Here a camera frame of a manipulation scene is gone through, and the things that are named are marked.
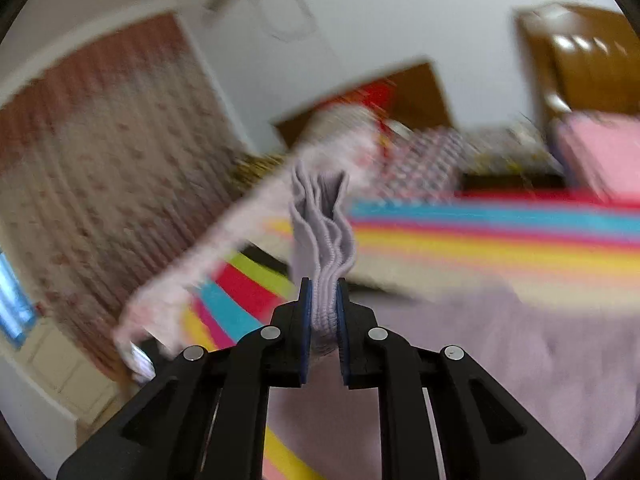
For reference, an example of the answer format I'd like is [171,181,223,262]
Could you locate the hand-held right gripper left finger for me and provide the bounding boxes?
[56,277,314,480]

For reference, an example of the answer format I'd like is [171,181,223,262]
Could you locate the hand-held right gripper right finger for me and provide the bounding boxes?
[336,277,586,480]

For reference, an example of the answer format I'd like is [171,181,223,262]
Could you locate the purple fleece pants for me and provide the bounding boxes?
[267,167,640,480]

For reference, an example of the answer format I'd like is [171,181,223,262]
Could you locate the pale floral quilt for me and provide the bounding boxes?
[114,110,387,362]

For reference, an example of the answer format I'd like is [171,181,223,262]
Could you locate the yellow brown blanket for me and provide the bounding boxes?
[232,155,292,197]

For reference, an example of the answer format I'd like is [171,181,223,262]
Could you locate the rainbow striped blanket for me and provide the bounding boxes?
[180,190,640,480]

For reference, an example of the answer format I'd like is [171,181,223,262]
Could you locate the plaid cloth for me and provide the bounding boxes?
[380,125,467,197]

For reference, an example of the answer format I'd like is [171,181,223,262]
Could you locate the red printed pillow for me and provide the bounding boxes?
[345,82,402,147]

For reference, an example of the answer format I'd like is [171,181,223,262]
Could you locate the white panelled door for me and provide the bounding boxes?
[20,317,123,426]

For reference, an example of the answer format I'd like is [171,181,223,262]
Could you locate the nightstand with patterned cover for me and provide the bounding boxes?
[459,125,567,177]

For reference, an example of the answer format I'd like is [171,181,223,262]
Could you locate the dark flat wooden headboard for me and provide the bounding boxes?
[272,62,454,149]

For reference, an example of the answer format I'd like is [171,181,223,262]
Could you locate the floral striped curtain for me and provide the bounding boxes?
[0,12,252,387]

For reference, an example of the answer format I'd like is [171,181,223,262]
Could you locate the bed with pink sheet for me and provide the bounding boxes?
[552,112,640,204]

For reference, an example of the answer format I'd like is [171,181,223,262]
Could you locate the glossy wooden headboard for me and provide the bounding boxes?
[516,2,640,137]

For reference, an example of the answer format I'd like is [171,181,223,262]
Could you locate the air conditioner cable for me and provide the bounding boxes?
[249,0,322,45]

